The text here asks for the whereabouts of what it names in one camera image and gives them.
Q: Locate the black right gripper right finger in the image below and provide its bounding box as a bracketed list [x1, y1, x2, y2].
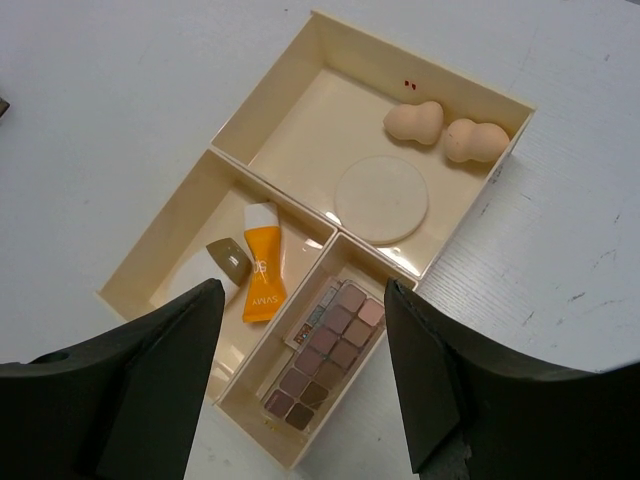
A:
[384, 280, 639, 479]

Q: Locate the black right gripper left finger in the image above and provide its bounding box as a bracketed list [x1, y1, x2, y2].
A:
[1, 279, 225, 479]

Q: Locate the long clear eyeshadow palette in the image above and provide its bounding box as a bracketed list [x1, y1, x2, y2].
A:
[262, 280, 385, 433]

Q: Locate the white bottle brown cap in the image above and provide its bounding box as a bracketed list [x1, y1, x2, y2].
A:
[167, 237, 252, 305]

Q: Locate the orange sunscreen tube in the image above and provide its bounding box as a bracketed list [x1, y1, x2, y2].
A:
[242, 202, 287, 323]

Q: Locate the round cream powder puff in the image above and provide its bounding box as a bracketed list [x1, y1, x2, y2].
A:
[334, 155, 429, 245]

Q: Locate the beige makeup sponge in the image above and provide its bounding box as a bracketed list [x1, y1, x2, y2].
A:
[444, 118, 510, 163]
[383, 101, 444, 146]

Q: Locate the cream three-compartment organizer box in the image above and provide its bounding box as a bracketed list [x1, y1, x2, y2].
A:
[99, 12, 534, 470]

